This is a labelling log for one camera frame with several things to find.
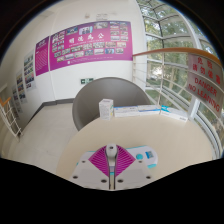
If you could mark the narrow magenta text poster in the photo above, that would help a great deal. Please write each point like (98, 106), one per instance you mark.
(42, 56)

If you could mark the white-framed glass window wall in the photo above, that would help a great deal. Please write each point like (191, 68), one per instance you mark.
(170, 30)

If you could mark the white railing with wooden handrail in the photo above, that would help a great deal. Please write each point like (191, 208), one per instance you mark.
(160, 51)

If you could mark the grey round shell chair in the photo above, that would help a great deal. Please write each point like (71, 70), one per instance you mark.
(100, 91)

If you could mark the white stair railing wooden handrail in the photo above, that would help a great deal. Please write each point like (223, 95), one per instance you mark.
(9, 118)

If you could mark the white and teal power strip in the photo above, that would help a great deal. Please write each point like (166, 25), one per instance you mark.
(147, 156)

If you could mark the red-lettered danger sign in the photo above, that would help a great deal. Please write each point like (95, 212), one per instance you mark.
(206, 83)

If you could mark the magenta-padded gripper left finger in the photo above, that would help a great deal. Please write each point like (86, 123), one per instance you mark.
(95, 168)

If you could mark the green exit sign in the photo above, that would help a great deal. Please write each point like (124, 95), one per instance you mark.
(86, 80)

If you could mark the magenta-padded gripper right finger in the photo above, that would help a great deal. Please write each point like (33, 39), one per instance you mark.
(128, 168)

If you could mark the large magenta photo poster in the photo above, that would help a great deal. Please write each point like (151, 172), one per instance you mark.
(91, 45)

